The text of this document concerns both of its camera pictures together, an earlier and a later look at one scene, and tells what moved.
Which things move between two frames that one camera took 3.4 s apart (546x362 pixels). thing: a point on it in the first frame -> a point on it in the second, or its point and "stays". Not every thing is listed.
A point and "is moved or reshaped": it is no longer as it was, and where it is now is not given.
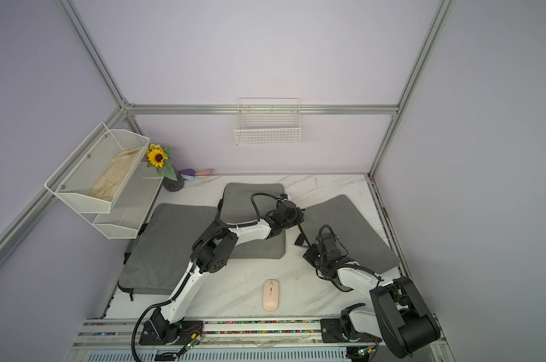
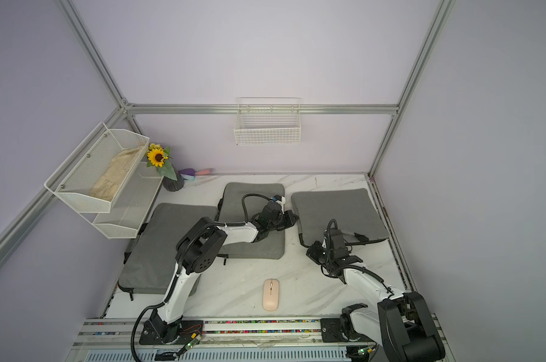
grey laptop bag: [364, 247] is moved or reshaped
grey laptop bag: [249, 202] stays
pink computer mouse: [271, 295] stays
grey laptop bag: [161, 261] stays
